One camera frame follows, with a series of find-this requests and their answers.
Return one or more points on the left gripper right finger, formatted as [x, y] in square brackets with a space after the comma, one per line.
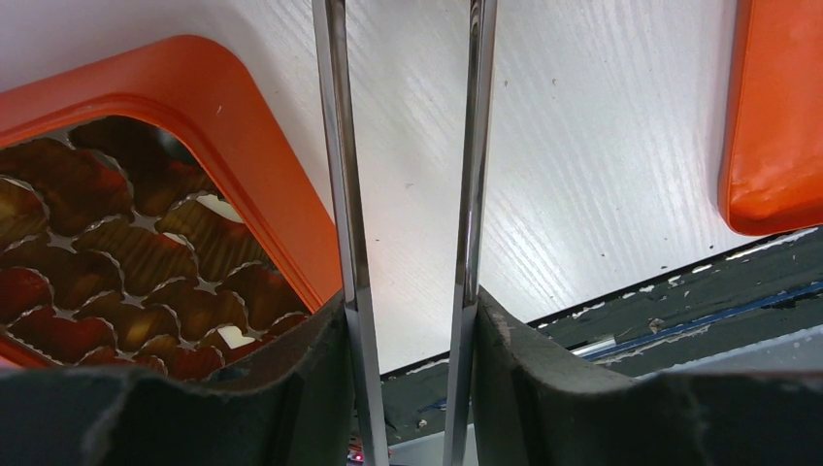
[535, 403]

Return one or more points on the orange box lid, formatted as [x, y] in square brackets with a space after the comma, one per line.
[771, 170]

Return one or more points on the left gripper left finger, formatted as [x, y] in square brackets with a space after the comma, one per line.
[288, 403]

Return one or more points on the metal serving tongs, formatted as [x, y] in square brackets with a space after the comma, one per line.
[329, 26]

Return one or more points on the orange chocolate box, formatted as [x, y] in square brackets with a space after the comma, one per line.
[153, 213]

